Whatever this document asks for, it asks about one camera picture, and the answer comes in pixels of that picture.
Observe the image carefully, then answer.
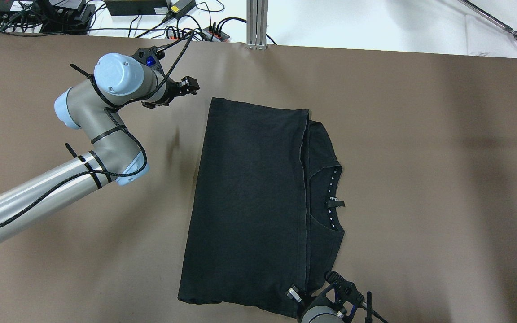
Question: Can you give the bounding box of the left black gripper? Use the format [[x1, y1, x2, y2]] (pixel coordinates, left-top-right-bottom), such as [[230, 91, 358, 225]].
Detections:
[[141, 76, 200, 109]]

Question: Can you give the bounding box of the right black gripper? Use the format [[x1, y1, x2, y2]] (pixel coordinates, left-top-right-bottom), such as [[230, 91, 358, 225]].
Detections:
[[286, 271, 367, 323]]

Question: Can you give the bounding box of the black printed t-shirt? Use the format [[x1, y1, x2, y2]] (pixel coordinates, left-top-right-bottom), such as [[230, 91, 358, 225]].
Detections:
[[178, 98, 345, 318]]

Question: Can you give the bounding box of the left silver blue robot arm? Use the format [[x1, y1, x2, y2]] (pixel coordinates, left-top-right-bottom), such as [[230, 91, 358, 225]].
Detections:
[[0, 49, 200, 244]]

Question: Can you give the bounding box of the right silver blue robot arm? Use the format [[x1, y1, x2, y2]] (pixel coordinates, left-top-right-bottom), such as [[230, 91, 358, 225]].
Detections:
[[286, 271, 372, 323]]

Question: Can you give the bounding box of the red black power strip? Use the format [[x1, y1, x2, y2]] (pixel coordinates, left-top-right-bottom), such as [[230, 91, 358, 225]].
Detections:
[[163, 25, 231, 43]]

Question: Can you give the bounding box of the black power adapter yellow label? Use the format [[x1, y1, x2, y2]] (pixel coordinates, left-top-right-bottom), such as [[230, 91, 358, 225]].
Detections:
[[162, 0, 196, 24]]

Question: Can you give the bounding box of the black electronics box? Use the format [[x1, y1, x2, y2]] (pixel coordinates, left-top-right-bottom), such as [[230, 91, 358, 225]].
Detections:
[[103, 0, 172, 17]]

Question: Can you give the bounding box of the black monitor stand base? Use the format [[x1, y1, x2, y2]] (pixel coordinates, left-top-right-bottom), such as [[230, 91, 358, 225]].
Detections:
[[35, 0, 97, 35]]

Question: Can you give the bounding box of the metal reacher grabber tool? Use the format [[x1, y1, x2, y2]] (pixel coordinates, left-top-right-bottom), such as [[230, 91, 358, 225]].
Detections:
[[458, 0, 517, 44]]

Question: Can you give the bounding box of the aluminium frame post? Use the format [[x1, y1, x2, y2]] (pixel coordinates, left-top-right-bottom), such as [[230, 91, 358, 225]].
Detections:
[[246, 0, 269, 50]]

